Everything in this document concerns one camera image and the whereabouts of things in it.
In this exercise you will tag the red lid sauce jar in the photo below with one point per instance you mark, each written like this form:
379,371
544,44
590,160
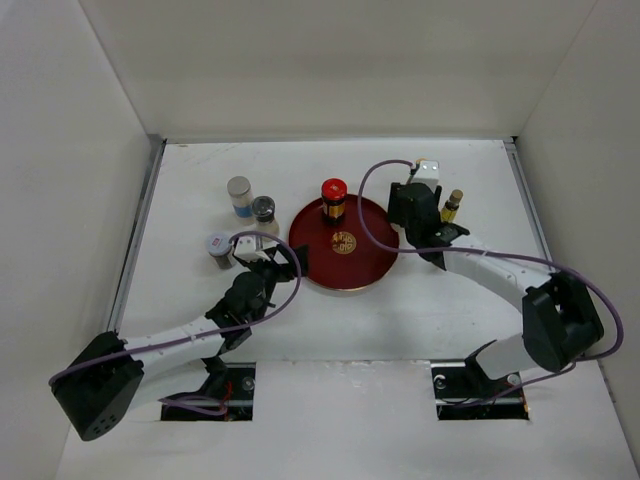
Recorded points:
334,192

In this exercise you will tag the silver lid blue label jar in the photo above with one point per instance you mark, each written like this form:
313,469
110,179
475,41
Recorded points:
240,193

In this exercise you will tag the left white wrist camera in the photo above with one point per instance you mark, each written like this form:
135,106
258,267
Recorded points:
249,249

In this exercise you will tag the small yellow label bottle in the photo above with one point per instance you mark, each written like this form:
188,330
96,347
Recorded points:
451,206

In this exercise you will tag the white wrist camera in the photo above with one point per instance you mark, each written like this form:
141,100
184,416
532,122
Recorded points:
425,172
249,249

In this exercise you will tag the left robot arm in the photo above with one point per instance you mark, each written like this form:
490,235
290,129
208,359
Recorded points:
112,376

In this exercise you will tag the white lid spice jar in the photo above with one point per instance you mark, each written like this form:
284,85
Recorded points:
220,249

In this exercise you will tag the red round tray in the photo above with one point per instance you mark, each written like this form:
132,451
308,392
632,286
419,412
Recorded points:
342,256

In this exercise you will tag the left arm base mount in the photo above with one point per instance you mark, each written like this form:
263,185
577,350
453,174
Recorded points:
227,395

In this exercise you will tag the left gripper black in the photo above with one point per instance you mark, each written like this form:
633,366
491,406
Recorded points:
285,271

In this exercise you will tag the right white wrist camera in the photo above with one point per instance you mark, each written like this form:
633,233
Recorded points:
425,172

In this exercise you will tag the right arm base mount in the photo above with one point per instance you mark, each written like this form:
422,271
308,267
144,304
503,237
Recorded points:
464,395

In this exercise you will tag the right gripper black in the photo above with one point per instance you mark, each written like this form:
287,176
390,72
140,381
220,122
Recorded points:
395,210

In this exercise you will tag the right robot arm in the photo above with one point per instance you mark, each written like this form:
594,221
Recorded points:
559,319

